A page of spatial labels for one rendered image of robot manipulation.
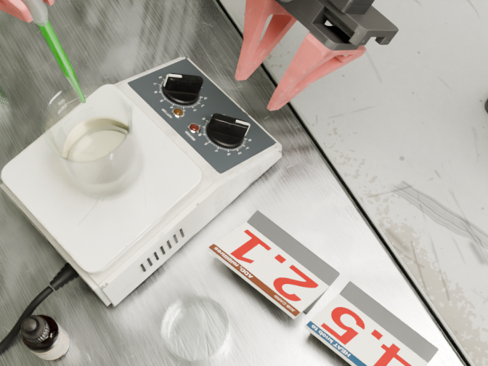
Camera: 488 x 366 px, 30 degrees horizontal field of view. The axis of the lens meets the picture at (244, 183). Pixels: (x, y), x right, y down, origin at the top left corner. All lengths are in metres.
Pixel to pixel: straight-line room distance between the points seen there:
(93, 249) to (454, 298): 0.30
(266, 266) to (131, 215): 0.12
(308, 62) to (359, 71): 0.21
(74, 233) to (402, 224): 0.28
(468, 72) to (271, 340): 0.30
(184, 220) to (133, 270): 0.06
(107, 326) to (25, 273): 0.09
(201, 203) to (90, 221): 0.09
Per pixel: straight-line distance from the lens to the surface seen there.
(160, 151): 0.72
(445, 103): 0.84
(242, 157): 0.75
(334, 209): 0.79
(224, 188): 0.74
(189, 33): 0.87
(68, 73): 0.59
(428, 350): 0.76
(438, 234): 0.79
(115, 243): 0.70
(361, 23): 0.62
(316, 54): 0.63
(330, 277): 0.76
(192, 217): 0.74
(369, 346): 0.73
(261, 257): 0.75
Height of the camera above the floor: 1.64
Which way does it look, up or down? 68 degrees down
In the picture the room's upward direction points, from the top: 8 degrees counter-clockwise
